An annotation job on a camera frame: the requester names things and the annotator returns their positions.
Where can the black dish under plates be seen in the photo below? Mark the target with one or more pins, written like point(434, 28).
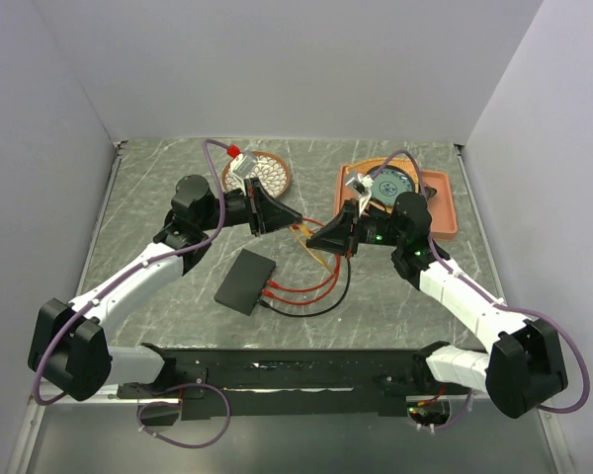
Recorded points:
point(429, 192)

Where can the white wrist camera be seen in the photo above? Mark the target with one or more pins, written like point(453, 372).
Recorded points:
point(361, 185)
point(241, 165)

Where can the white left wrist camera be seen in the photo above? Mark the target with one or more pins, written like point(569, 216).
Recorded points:
point(241, 165)

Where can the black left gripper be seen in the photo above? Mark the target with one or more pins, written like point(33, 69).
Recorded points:
point(271, 213)

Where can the teal round patterned plate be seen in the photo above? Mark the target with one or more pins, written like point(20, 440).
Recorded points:
point(390, 183)

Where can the orange triangular woven plate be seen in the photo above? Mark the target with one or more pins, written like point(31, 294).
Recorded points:
point(364, 166)

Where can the pink rectangular tray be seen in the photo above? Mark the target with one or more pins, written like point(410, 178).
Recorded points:
point(441, 205)

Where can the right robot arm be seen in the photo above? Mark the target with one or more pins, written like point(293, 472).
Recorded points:
point(521, 364)

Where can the black network switch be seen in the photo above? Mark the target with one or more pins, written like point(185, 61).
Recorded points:
point(244, 282)

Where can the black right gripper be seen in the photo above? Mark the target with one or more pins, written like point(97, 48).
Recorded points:
point(338, 237)

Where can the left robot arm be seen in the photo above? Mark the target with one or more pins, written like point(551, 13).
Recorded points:
point(70, 347)

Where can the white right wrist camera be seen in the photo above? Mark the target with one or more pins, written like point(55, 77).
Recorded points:
point(361, 185)

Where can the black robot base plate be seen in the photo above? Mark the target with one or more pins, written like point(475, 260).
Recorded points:
point(289, 382)

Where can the floral patterned brown plate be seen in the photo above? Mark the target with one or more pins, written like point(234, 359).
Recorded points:
point(271, 171)

